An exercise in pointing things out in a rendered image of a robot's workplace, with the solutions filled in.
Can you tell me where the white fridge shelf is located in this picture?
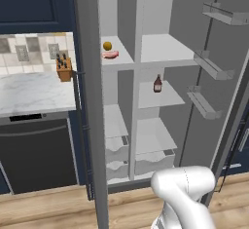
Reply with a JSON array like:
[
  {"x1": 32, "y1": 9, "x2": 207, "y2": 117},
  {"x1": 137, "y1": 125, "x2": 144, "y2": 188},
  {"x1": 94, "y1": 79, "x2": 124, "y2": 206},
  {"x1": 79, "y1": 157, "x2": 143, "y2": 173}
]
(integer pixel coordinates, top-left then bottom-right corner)
[
  {"x1": 135, "y1": 117, "x2": 179, "y2": 155},
  {"x1": 137, "y1": 80, "x2": 186, "y2": 110},
  {"x1": 100, "y1": 35, "x2": 135, "y2": 72},
  {"x1": 139, "y1": 33, "x2": 199, "y2": 66},
  {"x1": 103, "y1": 103, "x2": 129, "y2": 140}
]

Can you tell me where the clear fridge drawer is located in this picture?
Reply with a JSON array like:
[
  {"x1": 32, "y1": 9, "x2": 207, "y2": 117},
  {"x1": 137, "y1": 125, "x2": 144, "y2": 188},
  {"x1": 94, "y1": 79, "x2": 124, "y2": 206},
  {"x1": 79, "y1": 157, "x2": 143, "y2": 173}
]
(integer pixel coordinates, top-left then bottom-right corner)
[
  {"x1": 134, "y1": 148, "x2": 176, "y2": 176},
  {"x1": 104, "y1": 134, "x2": 130, "y2": 164},
  {"x1": 105, "y1": 160, "x2": 130, "y2": 181}
]

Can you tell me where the pink raw steak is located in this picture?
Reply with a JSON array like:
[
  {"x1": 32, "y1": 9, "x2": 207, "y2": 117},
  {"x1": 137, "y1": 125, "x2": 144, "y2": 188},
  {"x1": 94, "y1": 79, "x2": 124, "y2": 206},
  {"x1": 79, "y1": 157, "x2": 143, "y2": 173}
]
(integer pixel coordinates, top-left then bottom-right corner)
[{"x1": 101, "y1": 51, "x2": 120, "y2": 60}]

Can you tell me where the grey fridge door with bins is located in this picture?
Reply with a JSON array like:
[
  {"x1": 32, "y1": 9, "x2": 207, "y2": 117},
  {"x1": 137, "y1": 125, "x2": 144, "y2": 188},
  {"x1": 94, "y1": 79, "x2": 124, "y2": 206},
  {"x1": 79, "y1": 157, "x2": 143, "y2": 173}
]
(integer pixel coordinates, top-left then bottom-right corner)
[{"x1": 179, "y1": 0, "x2": 249, "y2": 207}]

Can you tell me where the grey side-by-side fridge body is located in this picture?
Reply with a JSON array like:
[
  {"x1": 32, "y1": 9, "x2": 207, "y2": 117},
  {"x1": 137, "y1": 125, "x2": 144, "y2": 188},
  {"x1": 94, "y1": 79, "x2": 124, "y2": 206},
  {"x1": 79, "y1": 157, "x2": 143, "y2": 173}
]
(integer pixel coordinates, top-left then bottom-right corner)
[{"x1": 96, "y1": 0, "x2": 222, "y2": 194}]

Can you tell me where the dark red sauce bottle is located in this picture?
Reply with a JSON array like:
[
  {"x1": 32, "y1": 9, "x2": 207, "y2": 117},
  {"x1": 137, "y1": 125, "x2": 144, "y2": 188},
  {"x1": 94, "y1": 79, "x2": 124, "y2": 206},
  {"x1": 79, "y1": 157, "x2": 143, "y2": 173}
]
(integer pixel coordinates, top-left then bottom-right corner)
[{"x1": 153, "y1": 73, "x2": 162, "y2": 94}]

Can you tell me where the yellow round fruit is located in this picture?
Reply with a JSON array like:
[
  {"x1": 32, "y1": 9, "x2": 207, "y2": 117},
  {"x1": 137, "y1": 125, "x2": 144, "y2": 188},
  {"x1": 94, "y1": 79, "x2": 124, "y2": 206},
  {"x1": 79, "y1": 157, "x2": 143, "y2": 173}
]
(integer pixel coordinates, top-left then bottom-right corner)
[{"x1": 102, "y1": 41, "x2": 113, "y2": 52}]

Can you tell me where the wooden knife block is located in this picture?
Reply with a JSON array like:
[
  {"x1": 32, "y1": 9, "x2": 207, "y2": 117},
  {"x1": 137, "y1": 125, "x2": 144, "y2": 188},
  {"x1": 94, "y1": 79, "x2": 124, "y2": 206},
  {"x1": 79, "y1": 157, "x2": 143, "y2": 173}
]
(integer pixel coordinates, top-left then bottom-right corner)
[{"x1": 55, "y1": 53, "x2": 73, "y2": 83}]

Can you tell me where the clear door bin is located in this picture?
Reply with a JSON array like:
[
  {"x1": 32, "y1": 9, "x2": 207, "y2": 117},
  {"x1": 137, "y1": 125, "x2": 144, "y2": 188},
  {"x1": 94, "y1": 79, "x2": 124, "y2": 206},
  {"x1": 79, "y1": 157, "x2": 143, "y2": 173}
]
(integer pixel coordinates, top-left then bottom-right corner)
[
  {"x1": 201, "y1": 1, "x2": 249, "y2": 26},
  {"x1": 193, "y1": 50, "x2": 235, "y2": 82},
  {"x1": 186, "y1": 85, "x2": 224, "y2": 121}
]

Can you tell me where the black dishwasher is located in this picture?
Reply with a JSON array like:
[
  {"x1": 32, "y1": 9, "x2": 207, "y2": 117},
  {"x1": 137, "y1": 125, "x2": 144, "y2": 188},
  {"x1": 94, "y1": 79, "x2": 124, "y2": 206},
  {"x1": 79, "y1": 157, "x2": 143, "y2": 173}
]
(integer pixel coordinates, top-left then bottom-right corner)
[{"x1": 0, "y1": 111, "x2": 80, "y2": 196}]

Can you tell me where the navy base cupboard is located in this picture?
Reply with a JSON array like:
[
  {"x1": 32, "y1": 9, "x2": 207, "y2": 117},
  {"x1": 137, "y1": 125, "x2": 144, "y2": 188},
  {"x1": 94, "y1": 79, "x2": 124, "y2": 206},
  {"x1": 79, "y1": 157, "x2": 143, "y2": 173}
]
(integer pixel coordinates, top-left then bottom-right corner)
[{"x1": 223, "y1": 107, "x2": 249, "y2": 177}]

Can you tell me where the dark fridge door handle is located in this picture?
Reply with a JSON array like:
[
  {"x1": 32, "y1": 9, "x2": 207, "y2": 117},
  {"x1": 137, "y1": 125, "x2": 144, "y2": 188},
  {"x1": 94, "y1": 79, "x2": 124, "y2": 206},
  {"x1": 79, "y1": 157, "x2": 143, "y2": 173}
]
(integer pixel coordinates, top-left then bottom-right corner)
[
  {"x1": 73, "y1": 70, "x2": 95, "y2": 202},
  {"x1": 215, "y1": 108, "x2": 249, "y2": 194}
]

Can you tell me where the grey wall socket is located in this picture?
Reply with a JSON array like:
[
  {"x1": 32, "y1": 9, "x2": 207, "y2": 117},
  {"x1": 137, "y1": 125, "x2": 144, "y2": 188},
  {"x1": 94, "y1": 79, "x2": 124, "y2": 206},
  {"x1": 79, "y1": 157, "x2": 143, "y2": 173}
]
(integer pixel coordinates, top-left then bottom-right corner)
[
  {"x1": 48, "y1": 43, "x2": 60, "y2": 60},
  {"x1": 15, "y1": 44, "x2": 30, "y2": 62}
]

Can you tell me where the navy wall cupboard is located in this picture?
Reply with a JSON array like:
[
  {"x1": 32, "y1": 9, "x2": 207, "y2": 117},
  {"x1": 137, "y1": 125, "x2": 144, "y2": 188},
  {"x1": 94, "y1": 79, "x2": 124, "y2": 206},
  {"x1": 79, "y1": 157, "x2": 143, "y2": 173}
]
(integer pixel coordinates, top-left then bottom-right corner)
[{"x1": 0, "y1": 0, "x2": 77, "y2": 34}]

